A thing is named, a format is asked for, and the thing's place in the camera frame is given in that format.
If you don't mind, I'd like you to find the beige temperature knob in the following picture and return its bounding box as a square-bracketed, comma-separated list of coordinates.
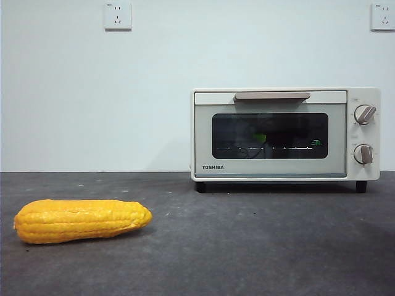
[353, 104, 377, 126]

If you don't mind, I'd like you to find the yellow corn cob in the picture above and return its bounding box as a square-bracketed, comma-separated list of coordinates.
[13, 199, 153, 245]

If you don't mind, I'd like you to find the white wall socket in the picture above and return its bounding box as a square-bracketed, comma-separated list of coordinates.
[104, 2, 132, 31]
[370, 2, 395, 31]

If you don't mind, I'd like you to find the white toaster oven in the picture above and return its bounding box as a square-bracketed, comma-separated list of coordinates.
[191, 87, 381, 194]

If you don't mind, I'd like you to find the beige timer knob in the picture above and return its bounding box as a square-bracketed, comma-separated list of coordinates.
[353, 144, 375, 165]

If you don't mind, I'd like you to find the glass oven door beige handle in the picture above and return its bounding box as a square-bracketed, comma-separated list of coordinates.
[194, 91, 347, 179]

